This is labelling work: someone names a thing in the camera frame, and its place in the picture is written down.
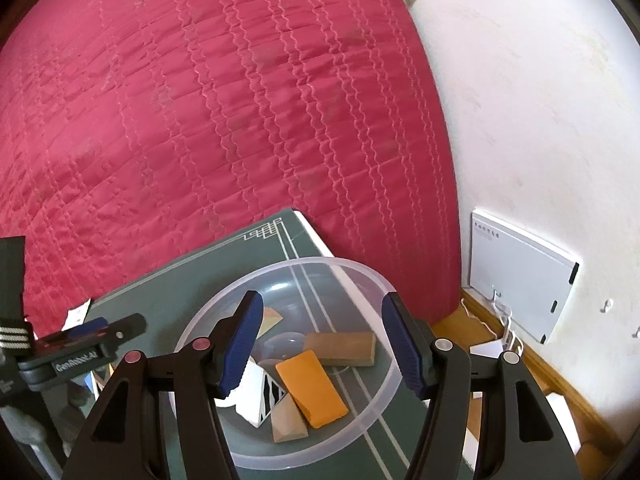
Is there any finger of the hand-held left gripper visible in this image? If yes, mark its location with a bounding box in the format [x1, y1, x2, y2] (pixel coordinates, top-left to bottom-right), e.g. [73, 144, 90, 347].
[32, 313, 147, 357]
[61, 316, 111, 341]

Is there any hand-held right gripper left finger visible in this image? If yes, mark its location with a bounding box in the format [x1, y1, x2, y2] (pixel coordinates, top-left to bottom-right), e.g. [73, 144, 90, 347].
[60, 290, 265, 480]

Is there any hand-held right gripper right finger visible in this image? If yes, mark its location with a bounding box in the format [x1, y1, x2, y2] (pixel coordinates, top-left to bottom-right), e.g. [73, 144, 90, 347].
[381, 291, 576, 480]

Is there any yellow black-striped wedge block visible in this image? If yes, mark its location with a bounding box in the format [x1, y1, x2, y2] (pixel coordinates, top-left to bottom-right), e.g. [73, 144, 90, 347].
[255, 306, 284, 341]

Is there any clear plastic bowl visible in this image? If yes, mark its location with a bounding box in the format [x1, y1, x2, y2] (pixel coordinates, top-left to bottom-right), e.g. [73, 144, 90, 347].
[170, 256, 405, 471]

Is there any white black-striped wedge block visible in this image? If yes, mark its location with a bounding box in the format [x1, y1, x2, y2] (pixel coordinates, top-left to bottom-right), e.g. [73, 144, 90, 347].
[235, 360, 288, 428]

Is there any brown rectangular wooden block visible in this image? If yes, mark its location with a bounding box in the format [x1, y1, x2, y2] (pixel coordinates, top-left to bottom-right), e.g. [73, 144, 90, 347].
[302, 331, 377, 368]

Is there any orange block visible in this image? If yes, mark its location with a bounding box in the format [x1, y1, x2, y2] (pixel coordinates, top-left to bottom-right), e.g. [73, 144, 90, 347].
[275, 350, 349, 429]

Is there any cream wedge block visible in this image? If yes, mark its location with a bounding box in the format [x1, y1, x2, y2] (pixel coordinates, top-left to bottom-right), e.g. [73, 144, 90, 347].
[270, 392, 311, 443]

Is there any white paper sheet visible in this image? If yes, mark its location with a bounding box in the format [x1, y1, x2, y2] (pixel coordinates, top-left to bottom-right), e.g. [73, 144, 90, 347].
[62, 299, 93, 331]

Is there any green table mat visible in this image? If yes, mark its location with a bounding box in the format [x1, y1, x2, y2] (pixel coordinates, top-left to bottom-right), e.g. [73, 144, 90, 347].
[30, 207, 476, 480]

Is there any wooden baseboard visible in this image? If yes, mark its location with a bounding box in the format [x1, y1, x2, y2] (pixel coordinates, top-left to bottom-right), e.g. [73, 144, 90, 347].
[460, 287, 616, 441]

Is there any red quilted blanket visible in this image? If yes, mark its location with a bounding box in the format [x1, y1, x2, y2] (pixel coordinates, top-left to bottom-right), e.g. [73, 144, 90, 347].
[0, 0, 462, 331]

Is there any white cable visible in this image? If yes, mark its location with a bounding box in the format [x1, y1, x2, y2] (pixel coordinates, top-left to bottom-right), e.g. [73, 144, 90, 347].
[460, 287, 523, 356]

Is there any white wall box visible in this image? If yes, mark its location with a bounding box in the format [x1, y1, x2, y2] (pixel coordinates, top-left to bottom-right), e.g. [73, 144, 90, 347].
[469, 210, 582, 346]

